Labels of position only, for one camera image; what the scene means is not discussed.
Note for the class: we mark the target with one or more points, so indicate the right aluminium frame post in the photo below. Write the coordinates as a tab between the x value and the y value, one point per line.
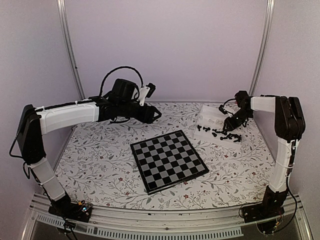
270	5

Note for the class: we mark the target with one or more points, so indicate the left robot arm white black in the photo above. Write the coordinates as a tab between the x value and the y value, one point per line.
37	122

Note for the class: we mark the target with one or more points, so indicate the front aluminium rail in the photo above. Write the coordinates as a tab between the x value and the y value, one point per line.
109	223

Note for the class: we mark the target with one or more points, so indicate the white plastic compartment tray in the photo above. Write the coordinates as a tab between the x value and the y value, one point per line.
209	112

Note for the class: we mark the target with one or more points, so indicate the aluminium frame post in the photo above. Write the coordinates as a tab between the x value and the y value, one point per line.
270	5
69	48

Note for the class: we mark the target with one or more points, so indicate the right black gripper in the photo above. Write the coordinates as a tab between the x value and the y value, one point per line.
230	125

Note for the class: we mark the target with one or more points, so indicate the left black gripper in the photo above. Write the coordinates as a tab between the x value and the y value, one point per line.
147	116

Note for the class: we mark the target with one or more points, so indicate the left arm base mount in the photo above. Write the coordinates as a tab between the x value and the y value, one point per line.
80	211

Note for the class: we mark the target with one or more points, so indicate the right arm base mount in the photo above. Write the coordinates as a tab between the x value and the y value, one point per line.
267	222

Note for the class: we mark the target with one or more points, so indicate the left aluminium frame post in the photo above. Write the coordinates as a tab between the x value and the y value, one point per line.
69	48

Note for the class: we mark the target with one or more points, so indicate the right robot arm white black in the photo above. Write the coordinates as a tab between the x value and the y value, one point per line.
289	126

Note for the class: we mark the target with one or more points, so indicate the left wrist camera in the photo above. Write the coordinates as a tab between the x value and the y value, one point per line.
145	92

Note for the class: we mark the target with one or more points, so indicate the black and grey chessboard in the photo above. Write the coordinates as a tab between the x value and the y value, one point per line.
167	160

